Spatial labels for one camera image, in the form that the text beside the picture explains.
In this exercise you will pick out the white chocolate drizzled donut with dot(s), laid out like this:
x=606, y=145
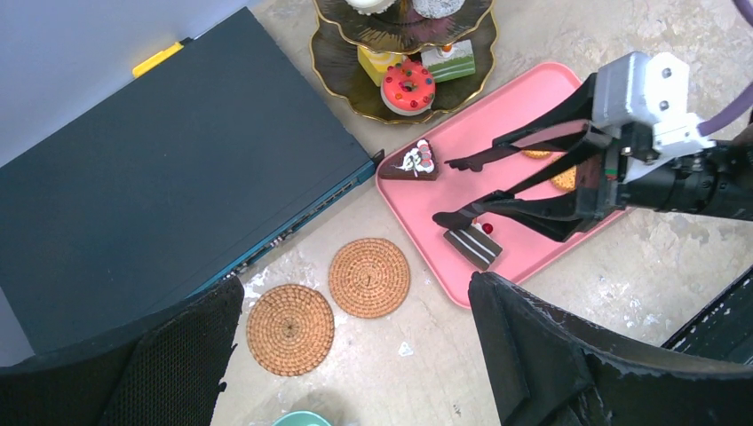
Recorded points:
x=368, y=7

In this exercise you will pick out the blue network switch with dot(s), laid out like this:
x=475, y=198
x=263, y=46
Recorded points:
x=164, y=187

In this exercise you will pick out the pink serving tray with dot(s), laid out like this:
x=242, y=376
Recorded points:
x=413, y=202

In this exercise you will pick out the woven rattan coaster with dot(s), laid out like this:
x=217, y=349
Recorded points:
x=290, y=330
x=369, y=278

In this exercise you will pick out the yellow cracker biscuit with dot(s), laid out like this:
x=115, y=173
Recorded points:
x=536, y=154
x=565, y=181

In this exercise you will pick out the layered chocolate cake bar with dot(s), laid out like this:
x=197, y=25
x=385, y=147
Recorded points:
x=475, y=245

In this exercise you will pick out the three-tier dark cake stand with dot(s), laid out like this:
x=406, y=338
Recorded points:
x=347, y=45

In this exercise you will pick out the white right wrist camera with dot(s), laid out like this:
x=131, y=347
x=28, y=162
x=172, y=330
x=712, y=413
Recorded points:
x=652, y=91

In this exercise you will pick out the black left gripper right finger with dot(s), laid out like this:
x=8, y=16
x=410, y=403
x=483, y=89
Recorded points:
x=547, y=366

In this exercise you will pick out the yellow swirl roll cake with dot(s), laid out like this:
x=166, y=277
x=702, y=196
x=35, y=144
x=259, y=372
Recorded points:
x=379, y=63

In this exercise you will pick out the silver cupcake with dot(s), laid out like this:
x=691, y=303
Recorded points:
x=437, y=9

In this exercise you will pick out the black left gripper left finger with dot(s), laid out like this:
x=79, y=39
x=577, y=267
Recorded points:
x=166, y=368

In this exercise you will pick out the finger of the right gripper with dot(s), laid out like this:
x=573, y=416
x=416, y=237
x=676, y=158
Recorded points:
x=556, y=138
x=547, y=212

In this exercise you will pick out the woven rattan coaster right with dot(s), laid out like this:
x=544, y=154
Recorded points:
x=369, y=278

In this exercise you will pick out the yellow marker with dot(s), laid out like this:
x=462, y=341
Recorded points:
x=159, y=58

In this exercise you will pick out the chocolate cake slice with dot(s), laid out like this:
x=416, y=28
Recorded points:
x=415, y=162

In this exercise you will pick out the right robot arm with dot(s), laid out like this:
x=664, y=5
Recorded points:
x=716, y=182

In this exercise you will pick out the teal teacup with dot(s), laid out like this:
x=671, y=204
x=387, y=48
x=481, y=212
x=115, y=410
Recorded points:
x=301, y=418

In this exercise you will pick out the woven rattan coaster left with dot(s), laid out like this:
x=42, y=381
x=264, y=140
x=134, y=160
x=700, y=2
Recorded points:
x=290, y=330

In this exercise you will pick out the green matcha cake bar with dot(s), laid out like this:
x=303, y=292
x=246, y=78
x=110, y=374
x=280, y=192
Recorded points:
x=449, y=62

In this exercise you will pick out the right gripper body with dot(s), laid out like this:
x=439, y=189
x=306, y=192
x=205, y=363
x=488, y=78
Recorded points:
x=589, y=153

